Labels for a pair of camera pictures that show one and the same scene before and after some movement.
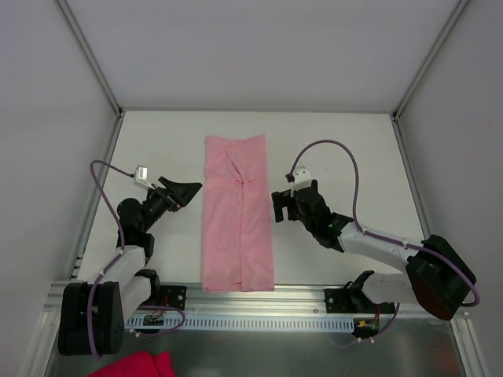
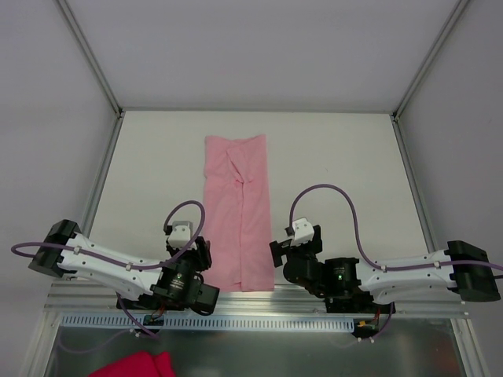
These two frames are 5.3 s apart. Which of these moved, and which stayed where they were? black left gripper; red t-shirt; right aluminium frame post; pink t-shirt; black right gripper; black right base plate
Moved: black left gripper; black right gripper
Stayed: right aluminium frame post; black right base plate; red t-shirt; pink t-shirt
